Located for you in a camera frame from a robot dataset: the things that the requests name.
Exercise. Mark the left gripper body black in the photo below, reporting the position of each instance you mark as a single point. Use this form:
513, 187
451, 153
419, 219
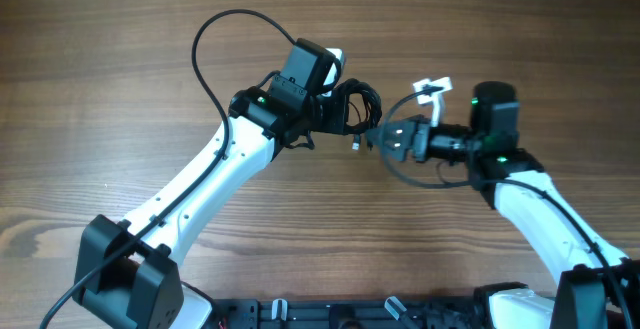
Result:
326, 114

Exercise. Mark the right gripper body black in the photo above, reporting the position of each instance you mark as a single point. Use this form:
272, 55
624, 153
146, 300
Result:
420, 140

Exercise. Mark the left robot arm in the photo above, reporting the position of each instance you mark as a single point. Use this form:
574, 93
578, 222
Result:
127, 273

